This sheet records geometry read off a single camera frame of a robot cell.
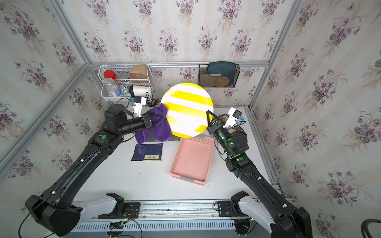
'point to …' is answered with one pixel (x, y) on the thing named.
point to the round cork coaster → (221, 81)
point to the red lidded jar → (109, 74)
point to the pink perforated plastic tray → (192, 159)
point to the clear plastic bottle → (111, 88)
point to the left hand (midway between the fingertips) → (166, 120)
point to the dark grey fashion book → (152, 138)
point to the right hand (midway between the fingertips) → (206, 113)
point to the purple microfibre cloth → (160, 127)
